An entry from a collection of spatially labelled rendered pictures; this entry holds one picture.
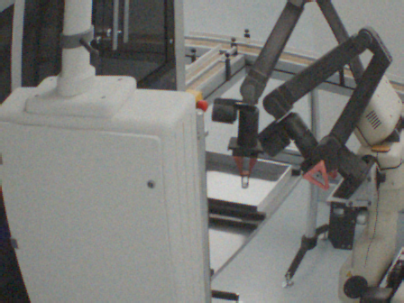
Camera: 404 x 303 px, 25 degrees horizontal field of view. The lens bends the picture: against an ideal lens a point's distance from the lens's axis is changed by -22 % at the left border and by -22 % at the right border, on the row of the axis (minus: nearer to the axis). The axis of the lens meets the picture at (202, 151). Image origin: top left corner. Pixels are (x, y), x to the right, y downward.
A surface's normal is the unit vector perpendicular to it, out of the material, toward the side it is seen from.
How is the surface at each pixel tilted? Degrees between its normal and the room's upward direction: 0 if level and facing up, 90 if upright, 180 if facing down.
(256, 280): 0
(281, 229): 0
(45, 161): 90
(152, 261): 90
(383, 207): 90
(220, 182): 0
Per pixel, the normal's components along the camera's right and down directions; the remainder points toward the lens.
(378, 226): -0.46, 0.41
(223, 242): -0.04, -0.90
